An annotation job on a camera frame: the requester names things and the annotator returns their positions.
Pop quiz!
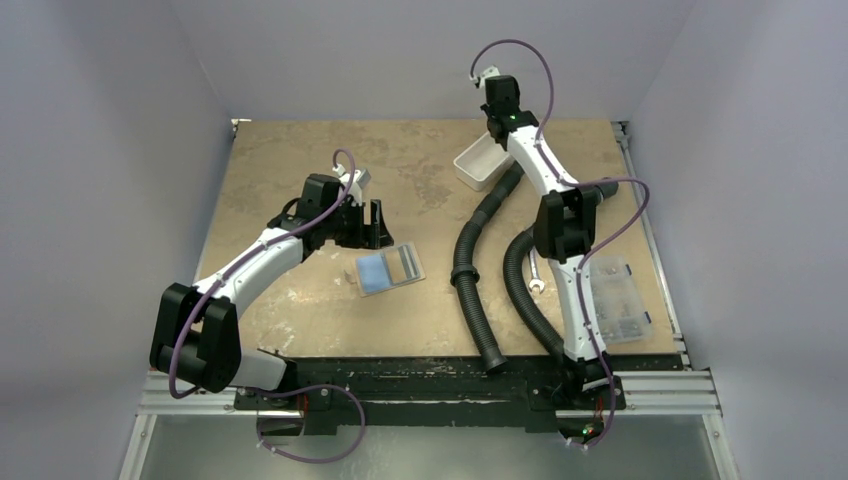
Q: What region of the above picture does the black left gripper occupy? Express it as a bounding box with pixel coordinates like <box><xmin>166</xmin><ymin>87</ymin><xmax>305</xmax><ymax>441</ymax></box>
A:
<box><xmin>322</xmin><ymin>199</ymin><xmax>391</xmax><ymax>250</ymax></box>

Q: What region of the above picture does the beige leather card holder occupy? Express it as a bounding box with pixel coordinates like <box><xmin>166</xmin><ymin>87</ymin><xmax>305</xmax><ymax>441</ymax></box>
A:
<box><xmin>344</xmin><ymin>242</ymin><xmax>426</xmax><ymax>297</ymax></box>

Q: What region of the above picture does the striped grey credit card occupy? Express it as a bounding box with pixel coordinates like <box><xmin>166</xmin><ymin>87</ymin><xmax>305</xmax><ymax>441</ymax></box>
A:
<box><xmin>383</xmin><ymin>243</ymin><xmax>424</xmax><ymax>287</ymax></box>

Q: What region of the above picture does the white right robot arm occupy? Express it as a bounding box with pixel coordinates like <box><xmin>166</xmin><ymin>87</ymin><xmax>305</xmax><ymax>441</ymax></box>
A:
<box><xmin>474</xmin><ymin>69</ymin><xmax>618</xmax><ymax>408</ymax></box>

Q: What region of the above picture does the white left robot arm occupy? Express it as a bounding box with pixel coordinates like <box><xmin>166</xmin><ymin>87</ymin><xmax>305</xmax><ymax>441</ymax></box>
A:
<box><xmin>149</xmin><ymin>167</ymin><xmax>394</xmax><ymax>409</ymax></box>

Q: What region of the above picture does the white plastic card bin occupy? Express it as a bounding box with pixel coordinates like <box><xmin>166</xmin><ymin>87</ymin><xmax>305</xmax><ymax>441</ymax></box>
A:
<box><xmin>453</xmin><ymin>133</ymin><xmax>514</xmax><ymax>192</ymax></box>

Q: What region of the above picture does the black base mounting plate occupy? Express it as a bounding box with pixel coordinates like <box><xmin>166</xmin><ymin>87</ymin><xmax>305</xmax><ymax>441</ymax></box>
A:
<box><xmin>234</xmin><ymin>354</ymin><xmax>595</xmax><ymax>436</ymax></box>

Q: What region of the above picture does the clear plastic screw organizer box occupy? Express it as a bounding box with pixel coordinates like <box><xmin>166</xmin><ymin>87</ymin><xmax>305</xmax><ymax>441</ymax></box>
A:
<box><xmin>588</xmin><ymin>256</ymin><xmax>653</xmax><ymax>345</ymax></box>

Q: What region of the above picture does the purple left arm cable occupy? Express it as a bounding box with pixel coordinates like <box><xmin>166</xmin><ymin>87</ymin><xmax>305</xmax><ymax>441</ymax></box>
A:
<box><xmin>167</xmin><ymin>146</ymin><xmax>357</xmax><ymax>401</ymax></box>

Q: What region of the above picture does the black corrugated hose left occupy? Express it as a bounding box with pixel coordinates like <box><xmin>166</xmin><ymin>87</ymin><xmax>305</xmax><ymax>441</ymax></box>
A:
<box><xmin>450</xmin><ymin>162</ymin><xmax>526</xmax><ymax>374</ymax></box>

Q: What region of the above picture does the black corrugated hose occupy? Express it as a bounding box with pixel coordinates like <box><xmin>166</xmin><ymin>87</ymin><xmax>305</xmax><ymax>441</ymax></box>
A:
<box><xmin>450</xmin><ymin>162</ymin><xmax>526</xmax><ymax>374</ymax></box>
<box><xmin>502</xmin><ymin>176</ymin><xmax>620</xmax><ymax>366</ymax></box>

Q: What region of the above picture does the black corrugated hose right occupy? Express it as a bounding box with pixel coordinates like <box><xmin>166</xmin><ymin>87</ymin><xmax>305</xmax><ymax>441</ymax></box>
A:
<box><xmin>502</xmin><ymin>176</ymin><xmax>620</xmax><ymax>366</ymax></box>

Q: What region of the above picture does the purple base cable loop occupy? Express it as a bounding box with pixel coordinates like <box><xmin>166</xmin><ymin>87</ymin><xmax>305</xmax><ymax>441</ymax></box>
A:
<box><xmin>254</xmin><ymin>380</ymin><xmax>368</xmax><ymax>465</ymax></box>

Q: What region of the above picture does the aluminium frame rail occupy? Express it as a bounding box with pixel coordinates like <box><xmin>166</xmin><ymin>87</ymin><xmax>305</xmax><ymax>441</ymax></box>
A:
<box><xmin>610</xmin><ymin>120</ymin><xmax>723</xmax><ymax>419</ymax></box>

